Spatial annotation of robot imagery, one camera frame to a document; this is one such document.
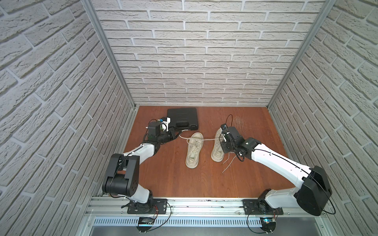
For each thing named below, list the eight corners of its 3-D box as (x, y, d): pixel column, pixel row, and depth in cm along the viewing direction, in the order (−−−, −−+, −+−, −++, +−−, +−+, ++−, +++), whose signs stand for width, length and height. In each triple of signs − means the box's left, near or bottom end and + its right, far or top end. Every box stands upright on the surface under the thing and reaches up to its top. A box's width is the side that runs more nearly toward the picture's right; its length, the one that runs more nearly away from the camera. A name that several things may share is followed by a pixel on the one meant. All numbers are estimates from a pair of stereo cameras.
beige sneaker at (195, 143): (181, 165, 89) (180, 161, 84) (191, 135, 103) (191, 130, 98) (196, 169, 88) (196, 165, 83) (204, 138, 102) (204, 133, 97)
